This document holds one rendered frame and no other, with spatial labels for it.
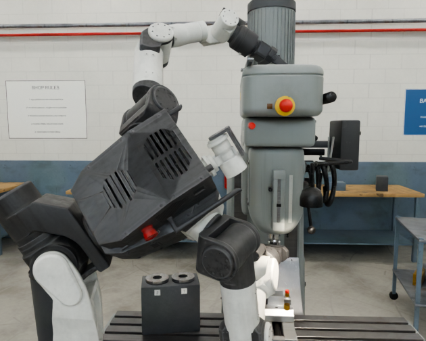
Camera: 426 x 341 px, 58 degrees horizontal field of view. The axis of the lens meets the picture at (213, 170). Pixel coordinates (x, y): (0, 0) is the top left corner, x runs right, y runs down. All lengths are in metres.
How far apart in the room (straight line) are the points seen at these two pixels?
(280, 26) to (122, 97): 4.42
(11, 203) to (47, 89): 5.31
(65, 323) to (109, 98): 5.05
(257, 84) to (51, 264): 0.76
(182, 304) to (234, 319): 0.56
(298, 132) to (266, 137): 0.11
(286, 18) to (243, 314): 1.15
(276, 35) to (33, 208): 1.11
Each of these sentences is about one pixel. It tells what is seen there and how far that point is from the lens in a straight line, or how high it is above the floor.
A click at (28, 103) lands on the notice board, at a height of 2.05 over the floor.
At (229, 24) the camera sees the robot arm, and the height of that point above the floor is 2.04.
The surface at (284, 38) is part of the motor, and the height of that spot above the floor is 2.05.
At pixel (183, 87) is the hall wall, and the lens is 5.71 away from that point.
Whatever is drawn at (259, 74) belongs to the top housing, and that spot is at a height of 1.86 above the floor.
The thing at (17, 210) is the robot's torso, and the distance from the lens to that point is 1.02.
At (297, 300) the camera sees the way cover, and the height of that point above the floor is 0.91.
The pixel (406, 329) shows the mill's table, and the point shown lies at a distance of 1.78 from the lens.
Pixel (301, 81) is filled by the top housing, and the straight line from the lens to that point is 1.25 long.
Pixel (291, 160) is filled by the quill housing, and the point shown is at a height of 1.58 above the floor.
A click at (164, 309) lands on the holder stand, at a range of 1.56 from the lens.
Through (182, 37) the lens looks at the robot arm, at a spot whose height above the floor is 1.98.
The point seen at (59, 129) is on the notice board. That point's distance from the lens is 6.19.
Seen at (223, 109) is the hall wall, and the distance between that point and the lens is 5.65.
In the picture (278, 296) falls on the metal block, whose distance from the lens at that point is 1.56.
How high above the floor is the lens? 1.70
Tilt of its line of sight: 6 degrees down
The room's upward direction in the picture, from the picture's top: straight up
